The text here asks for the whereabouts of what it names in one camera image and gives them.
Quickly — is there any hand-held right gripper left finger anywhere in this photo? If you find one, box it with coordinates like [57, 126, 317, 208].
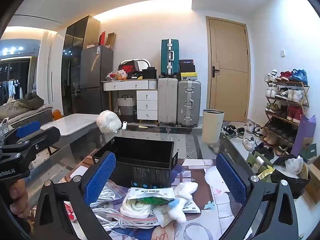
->
[34, 151, 117, 240]

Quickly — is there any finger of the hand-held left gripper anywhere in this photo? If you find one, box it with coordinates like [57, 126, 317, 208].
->
[0, 120, 42, 146]
[0, 126, 61, 174]

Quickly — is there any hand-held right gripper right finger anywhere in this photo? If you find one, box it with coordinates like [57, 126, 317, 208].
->
[215, 152, 300, 240]

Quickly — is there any white plush toy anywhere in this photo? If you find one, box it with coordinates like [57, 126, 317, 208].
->
[167, 181, 199, 223]

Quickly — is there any black cardboard box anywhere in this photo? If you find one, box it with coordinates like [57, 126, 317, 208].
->
[92, 137, 178, 188]

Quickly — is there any person's left hand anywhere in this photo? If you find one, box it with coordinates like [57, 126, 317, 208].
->
[9, 180, 32, 221]

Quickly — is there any bed with grey mattress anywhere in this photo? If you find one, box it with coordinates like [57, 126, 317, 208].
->
[0, 97, 54, 128]

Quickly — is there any olive green jacket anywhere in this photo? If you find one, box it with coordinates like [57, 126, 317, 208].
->
[22, 92, 45, 110]

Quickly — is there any green paper bag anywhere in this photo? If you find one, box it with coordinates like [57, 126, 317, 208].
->
[246, 150, 274, 183]

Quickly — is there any white marble table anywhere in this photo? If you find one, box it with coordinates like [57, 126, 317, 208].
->
[41, 114, 100, 137]

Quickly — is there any scattered sneakers pile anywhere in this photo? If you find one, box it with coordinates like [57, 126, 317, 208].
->
[221, 120, 275, 160]

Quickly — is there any clothes rack with garments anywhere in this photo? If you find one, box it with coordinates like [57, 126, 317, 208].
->
[0, 79, 23, 105]

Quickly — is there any red and white packet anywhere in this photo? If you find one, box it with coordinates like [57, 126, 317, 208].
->
[64, 201, 77, 222]

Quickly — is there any black and white patterned rug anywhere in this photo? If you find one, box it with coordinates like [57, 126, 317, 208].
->
[185, 134, 203, 159]

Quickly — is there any white and green mask packet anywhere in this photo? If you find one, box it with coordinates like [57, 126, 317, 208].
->
[127, 187, 176, 207]

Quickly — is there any cream tumbler cup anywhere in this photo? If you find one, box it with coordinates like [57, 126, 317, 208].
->
[202, 109, 225, 144]

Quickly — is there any beige curtain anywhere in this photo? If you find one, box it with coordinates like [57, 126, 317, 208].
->
[27, 56, 38, 93]

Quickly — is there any crumpled white plastic bag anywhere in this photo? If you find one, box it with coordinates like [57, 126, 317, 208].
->
[96, 110, 122, 133]

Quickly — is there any clear plastic bag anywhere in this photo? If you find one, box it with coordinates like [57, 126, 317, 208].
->
[285, 155, 304, 175]

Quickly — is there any black trash bag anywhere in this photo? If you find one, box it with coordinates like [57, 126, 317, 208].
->
[271, 154, 312, 199]

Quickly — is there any woven white basket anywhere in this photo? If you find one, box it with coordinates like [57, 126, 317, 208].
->
[117, 95, 137, 115]

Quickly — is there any large cardboard carton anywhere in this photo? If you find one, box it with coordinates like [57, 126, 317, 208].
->
[300, 142, 320, 208]

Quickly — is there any purple paper bag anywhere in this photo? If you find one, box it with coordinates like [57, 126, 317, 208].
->
[291, 115, 317, 158]

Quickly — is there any silver suitcase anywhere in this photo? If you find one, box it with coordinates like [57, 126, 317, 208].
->
[177, 80, 202, 128]

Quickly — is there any white dresser desk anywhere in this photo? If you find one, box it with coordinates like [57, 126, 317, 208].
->
[101, 79, 158, 125]

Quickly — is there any wooden shoe rack with shoes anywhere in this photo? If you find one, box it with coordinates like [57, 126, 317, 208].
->
[264, 69, 308, 155]

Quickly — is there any grey refrigerator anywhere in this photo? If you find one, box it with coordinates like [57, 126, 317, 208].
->
[80, 45, 114, 114]

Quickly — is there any beige suitcase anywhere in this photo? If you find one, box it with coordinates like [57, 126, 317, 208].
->
[157, 78, 178, 127]

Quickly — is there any tall dark glass cabinet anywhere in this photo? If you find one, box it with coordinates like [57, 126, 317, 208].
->
[61, 15, 101, 117]

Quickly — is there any bag of fruit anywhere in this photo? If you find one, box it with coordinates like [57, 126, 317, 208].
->
[107, 70, 128, 81]

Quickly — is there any red and black bag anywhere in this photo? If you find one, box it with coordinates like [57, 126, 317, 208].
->
[118, 60, 143, 78]

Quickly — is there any black fabric bag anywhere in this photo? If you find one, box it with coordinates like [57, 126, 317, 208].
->
[142, 67, 157, 80]

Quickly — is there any black shoe box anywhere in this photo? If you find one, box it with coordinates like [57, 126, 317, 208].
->
[179, 59, 196, 73]

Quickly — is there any brown cardboard box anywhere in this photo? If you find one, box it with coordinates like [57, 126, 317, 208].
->
[106, 32, 117, 49]

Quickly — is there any tan wooden door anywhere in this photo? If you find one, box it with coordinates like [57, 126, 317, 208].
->
[206, 16, 251, 123]

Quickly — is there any white framed mirror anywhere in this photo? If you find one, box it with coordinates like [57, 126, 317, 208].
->
[119, 59, 150, 72]

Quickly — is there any teal suitcase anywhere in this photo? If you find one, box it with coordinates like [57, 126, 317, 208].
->
[160, 39, 180, 78]

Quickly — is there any white cable bundle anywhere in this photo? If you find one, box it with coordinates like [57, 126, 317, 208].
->
[90, 180, 159, 230]

